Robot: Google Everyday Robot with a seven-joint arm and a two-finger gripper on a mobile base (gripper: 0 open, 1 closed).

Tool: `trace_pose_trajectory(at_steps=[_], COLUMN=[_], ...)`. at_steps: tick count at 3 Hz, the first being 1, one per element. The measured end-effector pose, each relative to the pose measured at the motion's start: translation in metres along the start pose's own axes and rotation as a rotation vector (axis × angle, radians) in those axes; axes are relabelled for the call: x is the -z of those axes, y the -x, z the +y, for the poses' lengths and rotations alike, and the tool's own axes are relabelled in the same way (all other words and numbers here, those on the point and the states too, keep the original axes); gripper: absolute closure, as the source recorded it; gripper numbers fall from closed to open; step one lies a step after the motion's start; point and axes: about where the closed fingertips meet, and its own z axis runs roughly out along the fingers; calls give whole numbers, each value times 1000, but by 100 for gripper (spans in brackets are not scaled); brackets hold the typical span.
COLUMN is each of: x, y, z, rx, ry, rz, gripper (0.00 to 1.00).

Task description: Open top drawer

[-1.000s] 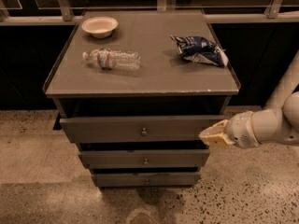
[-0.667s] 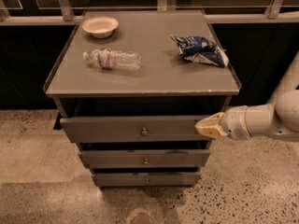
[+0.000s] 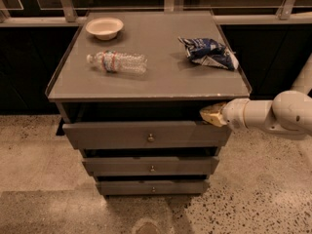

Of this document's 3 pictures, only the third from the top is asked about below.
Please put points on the metal glass railing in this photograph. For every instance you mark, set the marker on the metal glass railing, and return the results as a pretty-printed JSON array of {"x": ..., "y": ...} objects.
[{"x": 74, "y": 12}]

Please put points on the grey drawer cabinet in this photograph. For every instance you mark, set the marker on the grey drawer cabinet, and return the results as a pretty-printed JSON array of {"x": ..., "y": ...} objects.
[{"x": 171, "y": 89}]

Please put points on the clear plastic water bottle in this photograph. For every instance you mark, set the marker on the clear plastic water bottle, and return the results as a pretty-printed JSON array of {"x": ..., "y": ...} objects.
[{"x": 115, "y": 62}]

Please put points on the grey drawer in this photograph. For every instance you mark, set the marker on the grey drawer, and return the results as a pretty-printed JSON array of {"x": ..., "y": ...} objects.
[
  {"x": 152, "y": 187},
  {"x": 150, "y": 166},
  {"x": 154, "y": 134}
]

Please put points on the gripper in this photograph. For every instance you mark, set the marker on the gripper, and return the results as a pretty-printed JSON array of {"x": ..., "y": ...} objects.
[{"x": 234, "y": 115}]

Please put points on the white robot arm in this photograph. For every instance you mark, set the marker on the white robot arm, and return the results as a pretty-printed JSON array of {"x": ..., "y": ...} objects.
[{"x": 288, "y": 114}]

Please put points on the blue crumpled chip bag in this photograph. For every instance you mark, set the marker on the blue crumpled chip bag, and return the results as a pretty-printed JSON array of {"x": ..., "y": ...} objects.
[{"x": 209, "y": 52}]

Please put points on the grey middle drawer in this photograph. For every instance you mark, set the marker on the grey middle drawer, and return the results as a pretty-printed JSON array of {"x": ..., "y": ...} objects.
[{"x": 150, "y": 166}]

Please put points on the grey bottom drawer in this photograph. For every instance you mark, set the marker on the grey bottom drawer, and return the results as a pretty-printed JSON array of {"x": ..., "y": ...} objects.
[{"x": 152, "y": 187}]

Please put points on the grey top drawer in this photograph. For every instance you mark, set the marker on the grey top drawer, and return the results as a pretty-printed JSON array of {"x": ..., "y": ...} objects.
[{"x": 154, "y": 134}]

